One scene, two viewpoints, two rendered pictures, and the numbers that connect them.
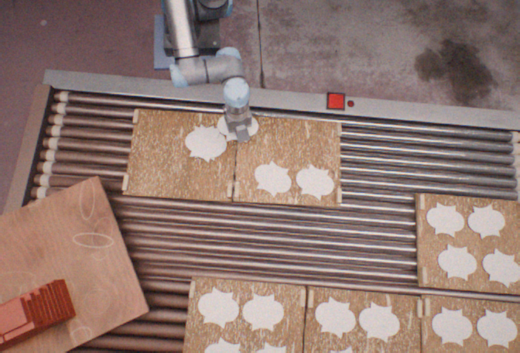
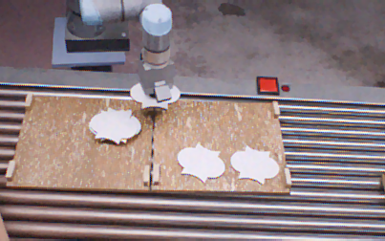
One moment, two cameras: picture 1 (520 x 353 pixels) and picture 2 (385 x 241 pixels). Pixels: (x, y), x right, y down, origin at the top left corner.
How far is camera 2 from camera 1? 0.58 m
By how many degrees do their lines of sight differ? 24
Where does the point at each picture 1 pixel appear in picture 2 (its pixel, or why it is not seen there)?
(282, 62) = not seen: hidden behind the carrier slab
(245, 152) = (164, 136)
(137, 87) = (32, 76)
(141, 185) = (31, 174)
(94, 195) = not seen: outside the picture
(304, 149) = (237, 132)
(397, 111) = (340, 94)
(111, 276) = not seen: outside the picture
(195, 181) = (101, 168)
